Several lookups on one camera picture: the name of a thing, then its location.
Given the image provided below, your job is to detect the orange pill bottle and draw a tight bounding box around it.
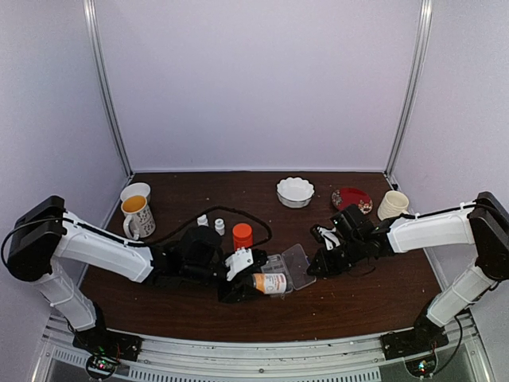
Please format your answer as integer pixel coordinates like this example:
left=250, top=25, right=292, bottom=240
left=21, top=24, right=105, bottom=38
left=232, top=223, right=253, bottom=251

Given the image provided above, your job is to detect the cream ceramic mug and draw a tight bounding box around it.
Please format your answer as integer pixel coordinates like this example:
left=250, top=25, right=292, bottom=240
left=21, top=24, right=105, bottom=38
left=377, top=190, right=410, bottom=220

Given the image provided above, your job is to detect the clear plastic pill organizer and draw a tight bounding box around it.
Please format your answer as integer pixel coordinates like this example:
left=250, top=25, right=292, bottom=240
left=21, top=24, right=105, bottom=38
left=262, top=244, right=317, bottom=294

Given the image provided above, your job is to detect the left aluminium frame post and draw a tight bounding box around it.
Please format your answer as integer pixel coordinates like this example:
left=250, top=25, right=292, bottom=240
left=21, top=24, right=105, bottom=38
left=83, top=0, right=134, bottom=178

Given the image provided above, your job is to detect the left black braided cable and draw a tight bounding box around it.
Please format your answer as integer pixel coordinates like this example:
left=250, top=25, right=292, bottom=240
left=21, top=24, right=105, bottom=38
left=0, top=205, right=273, bottom=271

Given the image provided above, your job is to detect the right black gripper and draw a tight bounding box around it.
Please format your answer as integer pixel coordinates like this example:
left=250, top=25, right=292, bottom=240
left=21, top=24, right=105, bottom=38
left=307, top=236, right=365, bottom=277

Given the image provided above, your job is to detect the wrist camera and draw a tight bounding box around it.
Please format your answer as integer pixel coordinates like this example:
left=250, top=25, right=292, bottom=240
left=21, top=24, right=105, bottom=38
left=224, top=248, right=253, bottom=282
left=310, top=224, right=340, bottom=251

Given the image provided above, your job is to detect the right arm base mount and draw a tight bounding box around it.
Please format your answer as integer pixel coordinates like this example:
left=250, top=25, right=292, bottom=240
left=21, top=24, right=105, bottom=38
left=380, top=302, right=449, bottom=379

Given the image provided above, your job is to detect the shorter small white bottle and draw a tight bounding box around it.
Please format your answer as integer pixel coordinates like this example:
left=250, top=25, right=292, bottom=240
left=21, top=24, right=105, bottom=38
left=214, top=218, right=225, bottom=236

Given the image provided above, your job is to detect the plain white bowl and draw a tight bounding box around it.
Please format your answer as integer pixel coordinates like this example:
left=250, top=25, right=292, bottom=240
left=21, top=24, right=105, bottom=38
left=120, top=182, right=151, bottom=202

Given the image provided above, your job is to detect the aluminium frame post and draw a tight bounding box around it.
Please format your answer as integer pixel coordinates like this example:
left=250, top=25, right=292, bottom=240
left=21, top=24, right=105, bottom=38
left=83, top=0, right=134, bottom=178
left=384, top=0, right=434, bottom=184

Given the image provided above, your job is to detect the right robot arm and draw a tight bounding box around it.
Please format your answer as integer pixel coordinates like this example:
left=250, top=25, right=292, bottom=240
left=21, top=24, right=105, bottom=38
left=306, top=192, right=508, bottom=352

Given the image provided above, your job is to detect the taller small white bottle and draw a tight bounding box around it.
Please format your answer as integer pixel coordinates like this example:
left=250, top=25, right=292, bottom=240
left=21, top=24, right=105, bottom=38
left=196, top=214, right=208, bottom=227

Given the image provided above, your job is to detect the white fluted bowl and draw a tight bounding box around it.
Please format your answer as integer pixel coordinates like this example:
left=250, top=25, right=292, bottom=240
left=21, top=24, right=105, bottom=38
left=276, top=177, right=315, bottom=209

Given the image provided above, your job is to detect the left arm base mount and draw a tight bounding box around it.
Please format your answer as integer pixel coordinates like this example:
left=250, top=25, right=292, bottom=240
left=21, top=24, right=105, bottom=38
left=68, top=303, right=142, bottom=381

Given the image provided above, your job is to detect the red patterned plate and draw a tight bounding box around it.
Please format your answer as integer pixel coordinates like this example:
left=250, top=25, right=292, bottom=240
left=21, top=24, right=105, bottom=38
left=331, top=187, right=373, bottom=215

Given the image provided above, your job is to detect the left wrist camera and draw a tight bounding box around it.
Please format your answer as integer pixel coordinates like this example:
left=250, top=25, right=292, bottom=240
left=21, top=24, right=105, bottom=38
left=224, top=248, right=253, bottom=282

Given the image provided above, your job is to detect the front aluminium rail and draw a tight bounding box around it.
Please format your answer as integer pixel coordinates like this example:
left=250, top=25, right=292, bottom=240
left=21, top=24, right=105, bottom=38
left=32, top=332, right=493, bottom=381

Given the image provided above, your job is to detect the right aluminium frame post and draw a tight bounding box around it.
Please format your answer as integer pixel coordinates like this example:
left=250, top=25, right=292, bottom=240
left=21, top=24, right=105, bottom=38
left=384, top=0, right=434, bottom=184

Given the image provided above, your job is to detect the grey capped white orange bottle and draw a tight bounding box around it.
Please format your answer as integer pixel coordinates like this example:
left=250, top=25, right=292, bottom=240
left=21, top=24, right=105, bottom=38
left=252, top=273, right=288, bottom=295

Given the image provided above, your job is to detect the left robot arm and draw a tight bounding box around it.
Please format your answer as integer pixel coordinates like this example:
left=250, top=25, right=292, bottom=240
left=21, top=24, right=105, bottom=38
left=1, top=196, right=268, bottom=353

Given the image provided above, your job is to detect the white floral mug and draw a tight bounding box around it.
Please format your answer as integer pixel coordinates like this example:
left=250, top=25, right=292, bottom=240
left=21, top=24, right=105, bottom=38
left=121, top=195, right=156, bottom=240

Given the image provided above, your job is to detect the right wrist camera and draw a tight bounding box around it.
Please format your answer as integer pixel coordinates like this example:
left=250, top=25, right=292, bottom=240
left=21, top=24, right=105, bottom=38
left=310, top=224, right=340, bottom=251

